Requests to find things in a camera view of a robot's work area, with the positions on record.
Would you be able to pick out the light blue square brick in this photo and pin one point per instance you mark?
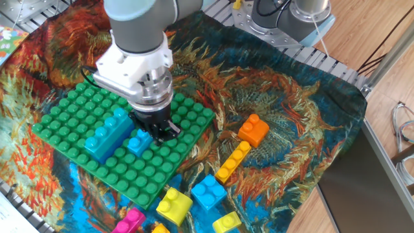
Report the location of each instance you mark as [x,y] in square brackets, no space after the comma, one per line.
[208,194]

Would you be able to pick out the small yellow-orange four-stud brick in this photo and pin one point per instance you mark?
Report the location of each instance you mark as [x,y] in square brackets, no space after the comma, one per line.
[231,163]

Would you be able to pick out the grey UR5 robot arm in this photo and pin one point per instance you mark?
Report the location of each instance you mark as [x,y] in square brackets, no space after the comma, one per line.
[136,29]

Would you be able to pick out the yellow two-stud block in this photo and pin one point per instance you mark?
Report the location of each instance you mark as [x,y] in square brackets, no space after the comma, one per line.
[176,207]

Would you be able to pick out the light blue three-stud brick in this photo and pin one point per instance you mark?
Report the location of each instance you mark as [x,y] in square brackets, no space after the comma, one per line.
[139,145]

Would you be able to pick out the colourful printed paper sheet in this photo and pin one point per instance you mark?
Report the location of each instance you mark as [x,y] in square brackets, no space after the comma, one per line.
[9,40]

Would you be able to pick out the small yellow single-stud brick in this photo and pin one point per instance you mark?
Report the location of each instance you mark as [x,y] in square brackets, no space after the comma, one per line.
[226,223]

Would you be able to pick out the yellow clip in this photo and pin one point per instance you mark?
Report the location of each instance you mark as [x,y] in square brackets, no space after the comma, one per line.
[237,4]

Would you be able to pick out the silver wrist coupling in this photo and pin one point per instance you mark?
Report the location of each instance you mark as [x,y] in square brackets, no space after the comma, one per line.
[155,94]

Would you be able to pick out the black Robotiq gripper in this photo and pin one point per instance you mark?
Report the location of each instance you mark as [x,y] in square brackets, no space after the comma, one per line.
[152,118]

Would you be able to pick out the green studded baseplate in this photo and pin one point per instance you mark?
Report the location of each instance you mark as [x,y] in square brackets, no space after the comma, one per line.
[64,113]

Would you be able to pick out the magenta three-stud brick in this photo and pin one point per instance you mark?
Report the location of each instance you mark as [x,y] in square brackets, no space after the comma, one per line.
[131,223]

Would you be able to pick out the silver perforated metal plate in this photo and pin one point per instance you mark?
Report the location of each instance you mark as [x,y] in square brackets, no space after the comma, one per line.
[32,8]

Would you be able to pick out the dark grey framed panel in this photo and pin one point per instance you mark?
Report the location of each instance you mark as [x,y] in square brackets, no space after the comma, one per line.
[362,187]

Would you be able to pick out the orange two-stud block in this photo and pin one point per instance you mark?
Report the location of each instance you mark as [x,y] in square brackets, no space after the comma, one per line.
[255,132]

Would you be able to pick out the teal four-stud brick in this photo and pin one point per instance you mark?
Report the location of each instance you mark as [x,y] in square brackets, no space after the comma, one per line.
[105,136]

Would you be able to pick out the white paper sheet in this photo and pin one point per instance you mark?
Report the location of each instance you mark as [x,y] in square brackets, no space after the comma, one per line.
[9,217]

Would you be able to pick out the brown wooden bar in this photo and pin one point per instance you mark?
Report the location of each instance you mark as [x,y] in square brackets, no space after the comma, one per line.
[404,157]

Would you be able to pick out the aluminium frame post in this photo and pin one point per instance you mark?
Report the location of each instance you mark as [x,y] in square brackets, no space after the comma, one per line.
[388,55]

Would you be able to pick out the painted sunflower pattern cloth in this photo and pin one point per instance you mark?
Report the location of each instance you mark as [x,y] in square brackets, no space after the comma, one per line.
[275,81]

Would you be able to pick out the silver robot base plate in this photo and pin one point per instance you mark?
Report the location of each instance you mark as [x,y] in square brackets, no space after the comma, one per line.
[246,22]

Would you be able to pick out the long orange-yellow brick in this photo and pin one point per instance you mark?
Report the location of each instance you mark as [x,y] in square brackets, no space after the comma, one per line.
[160,229]

